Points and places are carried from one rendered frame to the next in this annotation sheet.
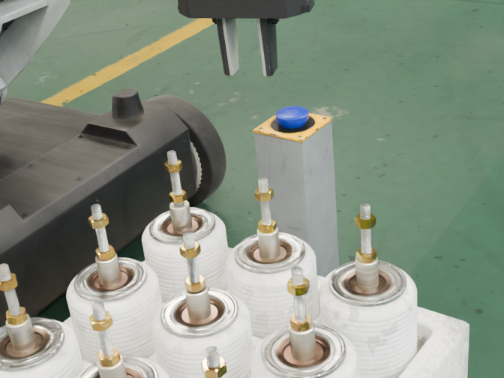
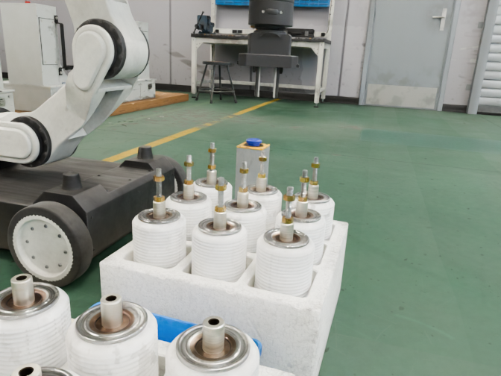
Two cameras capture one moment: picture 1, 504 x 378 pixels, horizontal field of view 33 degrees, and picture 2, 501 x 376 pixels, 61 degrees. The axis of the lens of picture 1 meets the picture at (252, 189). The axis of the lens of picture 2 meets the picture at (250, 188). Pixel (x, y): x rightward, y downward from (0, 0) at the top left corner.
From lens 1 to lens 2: 0.40 m
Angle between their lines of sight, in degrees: 22
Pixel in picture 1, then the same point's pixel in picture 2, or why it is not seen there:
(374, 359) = not seen: hidden behind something
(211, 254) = (228, 194)
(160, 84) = not seen: hidden behind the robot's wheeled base
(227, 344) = (261, 216)
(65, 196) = (125, 186)
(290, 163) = (254, 161)
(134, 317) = (204, 212)
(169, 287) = not seen: hidden behind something
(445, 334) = (341, 225)
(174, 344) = (236, 215)
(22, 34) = (103, 105)
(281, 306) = (270, 212)
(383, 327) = (325, 212)
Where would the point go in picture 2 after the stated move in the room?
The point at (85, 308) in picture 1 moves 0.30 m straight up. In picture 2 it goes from (181, 207) to (181, 45)
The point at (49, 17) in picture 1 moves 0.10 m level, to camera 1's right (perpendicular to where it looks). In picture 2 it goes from (121, 97) to (157, 98)
